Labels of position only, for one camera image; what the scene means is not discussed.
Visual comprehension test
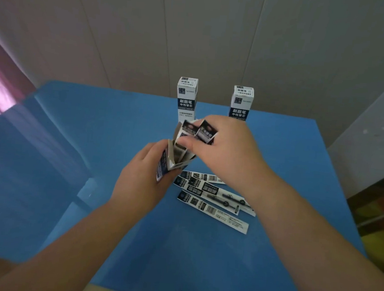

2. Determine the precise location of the person's left hand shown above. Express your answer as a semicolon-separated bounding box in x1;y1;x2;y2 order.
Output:
108;136;185;221

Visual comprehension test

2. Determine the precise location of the person's right hand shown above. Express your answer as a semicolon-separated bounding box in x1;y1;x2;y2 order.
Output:
175;112;279;198

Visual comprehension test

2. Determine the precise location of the bundle of pen refill packets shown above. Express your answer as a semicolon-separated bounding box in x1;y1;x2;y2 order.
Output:
175;117;220;153

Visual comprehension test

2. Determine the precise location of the person's right forearm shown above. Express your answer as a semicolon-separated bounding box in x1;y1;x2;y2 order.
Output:
230;172;384;291

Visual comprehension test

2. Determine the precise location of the person's left forearm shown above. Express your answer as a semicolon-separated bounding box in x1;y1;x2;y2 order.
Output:
0;191;149;291

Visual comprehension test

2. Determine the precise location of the pen refill packet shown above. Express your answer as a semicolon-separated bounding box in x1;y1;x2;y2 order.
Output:
185;176;259;218
174;189;252;235
179;170;227;185
171;175;243;216

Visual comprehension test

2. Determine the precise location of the white pen refill box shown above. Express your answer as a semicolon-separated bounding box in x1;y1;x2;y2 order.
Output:
174;76;199;124
228;85;255;122

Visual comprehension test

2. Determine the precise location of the pink curtain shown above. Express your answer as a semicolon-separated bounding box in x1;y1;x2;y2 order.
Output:
0;32;41;129

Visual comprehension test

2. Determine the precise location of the colourful patterned furniture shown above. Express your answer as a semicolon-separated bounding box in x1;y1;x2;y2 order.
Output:
341;172;384;276

